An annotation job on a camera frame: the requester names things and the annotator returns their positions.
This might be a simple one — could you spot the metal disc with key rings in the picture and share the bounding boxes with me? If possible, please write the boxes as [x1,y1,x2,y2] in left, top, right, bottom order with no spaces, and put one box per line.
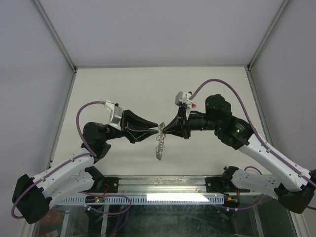
[155,122,165,160]

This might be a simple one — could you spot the aluminium mounting rail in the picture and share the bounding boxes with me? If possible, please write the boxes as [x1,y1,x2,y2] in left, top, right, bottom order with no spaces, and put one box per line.
[105,175,221,195]

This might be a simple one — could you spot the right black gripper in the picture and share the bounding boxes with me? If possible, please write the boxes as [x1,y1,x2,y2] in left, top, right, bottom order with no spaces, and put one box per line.
[162,108,221,140]

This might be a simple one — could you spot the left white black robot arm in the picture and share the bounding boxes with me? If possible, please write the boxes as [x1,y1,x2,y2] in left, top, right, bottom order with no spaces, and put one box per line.
[11,110,158,224]

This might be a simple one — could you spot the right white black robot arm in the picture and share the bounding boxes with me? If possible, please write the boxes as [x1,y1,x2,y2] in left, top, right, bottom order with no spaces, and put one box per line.
[163,92,316,214]

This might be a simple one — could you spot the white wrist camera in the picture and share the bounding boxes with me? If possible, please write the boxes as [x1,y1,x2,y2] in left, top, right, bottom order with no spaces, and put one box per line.
[175,91,193,109]
[104,100,123,130]

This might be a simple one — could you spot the white slotted cable duct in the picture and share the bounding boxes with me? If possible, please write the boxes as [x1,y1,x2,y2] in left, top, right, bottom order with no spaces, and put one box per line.
[59,193,225,206]

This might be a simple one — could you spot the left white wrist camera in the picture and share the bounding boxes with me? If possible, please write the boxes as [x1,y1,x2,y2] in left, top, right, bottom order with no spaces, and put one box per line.
[104,100,123,130]

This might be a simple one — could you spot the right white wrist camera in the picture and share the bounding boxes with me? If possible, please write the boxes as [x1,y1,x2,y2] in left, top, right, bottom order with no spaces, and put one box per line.
[175,91,193,109]

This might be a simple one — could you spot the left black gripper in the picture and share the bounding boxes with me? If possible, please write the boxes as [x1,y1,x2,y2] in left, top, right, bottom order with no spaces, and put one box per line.
[102,110,158,144]

